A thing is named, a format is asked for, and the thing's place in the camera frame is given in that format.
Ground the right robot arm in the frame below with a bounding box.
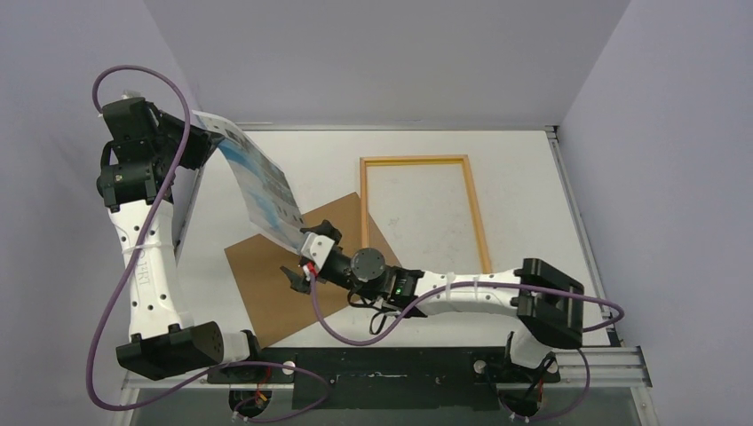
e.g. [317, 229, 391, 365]
[281, 220, 585, 381]

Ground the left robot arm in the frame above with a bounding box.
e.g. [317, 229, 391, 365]
[96, 97, 266, 383]

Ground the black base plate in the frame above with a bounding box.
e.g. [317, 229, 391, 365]
[208, 347, 560, 411]

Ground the brown backing board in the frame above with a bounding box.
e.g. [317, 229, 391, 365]
[225, 193, 377, 348]

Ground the clear acrylic sheet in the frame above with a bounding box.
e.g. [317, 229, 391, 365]
[369, 165, 483, 273]

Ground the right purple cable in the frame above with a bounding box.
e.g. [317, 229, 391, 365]
[308, 276, 626, 423]

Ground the aluminium front rail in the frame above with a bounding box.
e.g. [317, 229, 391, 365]
[114, 347, 656, 425]

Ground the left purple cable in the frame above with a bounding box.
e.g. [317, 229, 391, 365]
[85, 64, 332, 424]

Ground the yellow picture frame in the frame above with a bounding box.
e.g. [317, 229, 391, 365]
[359, 154, 493, 273]

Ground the purple cable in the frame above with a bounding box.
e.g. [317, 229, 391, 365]
[308, 276, 626, 423]
[85, 64, 332, 424]

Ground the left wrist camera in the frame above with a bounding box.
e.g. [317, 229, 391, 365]
[121, 90, 143, 99]

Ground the building and sky photo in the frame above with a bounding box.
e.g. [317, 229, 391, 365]
[193, 110, 305, 252]

